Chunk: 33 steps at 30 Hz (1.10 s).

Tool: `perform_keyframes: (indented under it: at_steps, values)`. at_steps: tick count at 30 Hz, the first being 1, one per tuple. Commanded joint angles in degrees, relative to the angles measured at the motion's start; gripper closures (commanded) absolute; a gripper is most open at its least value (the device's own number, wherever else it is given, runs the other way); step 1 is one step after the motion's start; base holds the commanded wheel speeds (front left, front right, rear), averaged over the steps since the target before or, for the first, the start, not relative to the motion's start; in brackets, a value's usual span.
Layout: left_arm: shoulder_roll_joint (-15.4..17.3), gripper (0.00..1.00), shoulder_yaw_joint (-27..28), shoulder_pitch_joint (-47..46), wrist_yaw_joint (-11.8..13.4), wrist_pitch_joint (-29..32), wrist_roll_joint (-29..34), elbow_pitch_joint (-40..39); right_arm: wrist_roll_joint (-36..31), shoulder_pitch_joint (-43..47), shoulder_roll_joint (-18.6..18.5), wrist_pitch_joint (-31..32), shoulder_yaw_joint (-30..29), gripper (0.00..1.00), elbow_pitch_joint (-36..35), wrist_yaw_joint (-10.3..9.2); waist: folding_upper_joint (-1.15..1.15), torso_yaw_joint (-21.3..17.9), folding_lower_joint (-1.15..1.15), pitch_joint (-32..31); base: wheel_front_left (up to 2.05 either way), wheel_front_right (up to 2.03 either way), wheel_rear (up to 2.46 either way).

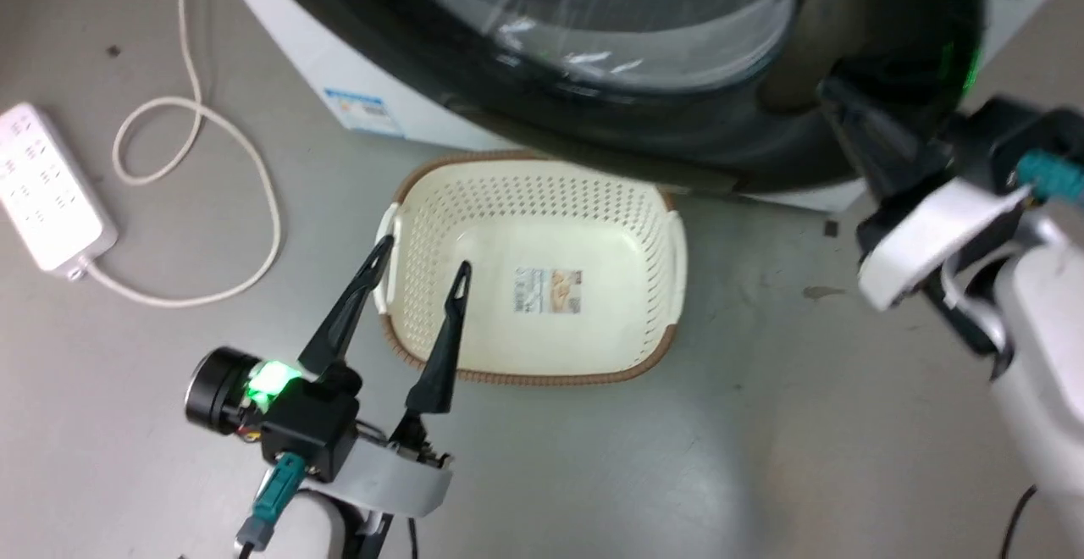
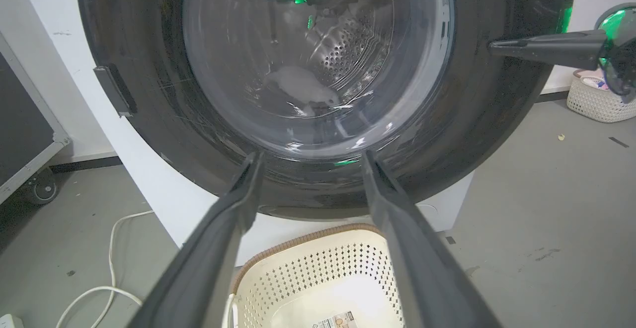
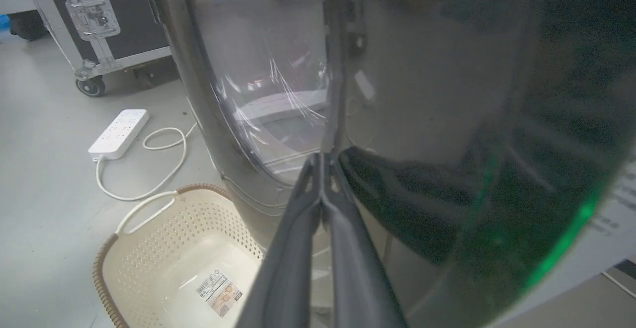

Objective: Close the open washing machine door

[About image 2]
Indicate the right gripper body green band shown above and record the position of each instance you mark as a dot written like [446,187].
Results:
[621,59]

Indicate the white power strip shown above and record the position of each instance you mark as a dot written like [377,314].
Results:
[10,321]

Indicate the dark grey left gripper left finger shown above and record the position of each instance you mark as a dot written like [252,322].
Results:
[198,273]

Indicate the black caster wheel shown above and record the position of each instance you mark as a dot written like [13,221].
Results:
[42,186]

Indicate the white washing machine body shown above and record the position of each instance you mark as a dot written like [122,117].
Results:
[149,169]

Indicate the pale grey garment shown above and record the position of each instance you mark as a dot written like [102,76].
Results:
[305,85]

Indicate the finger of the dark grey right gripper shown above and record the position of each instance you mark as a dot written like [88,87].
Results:
[556,48]

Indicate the clothes pile in woven basket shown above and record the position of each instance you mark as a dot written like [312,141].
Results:
[594,82]

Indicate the paper label sticker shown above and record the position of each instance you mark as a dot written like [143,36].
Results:
[337,320]

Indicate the white woven storage basket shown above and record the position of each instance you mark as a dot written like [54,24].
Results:
[594,102]

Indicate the cream perforated laundry basket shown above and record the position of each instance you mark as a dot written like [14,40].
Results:
[318,288]

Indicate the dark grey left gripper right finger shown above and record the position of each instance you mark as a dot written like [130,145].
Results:
[427,278]

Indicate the black floor tape strip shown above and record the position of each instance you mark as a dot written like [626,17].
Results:
[618,142]

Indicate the black flight case aluminium edges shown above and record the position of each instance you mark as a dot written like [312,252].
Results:
[22,119]

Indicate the black round washing machine door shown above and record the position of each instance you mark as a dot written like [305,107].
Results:
[472,119]

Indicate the perforated steel washer drum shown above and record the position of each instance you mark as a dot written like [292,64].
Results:
[348,54]

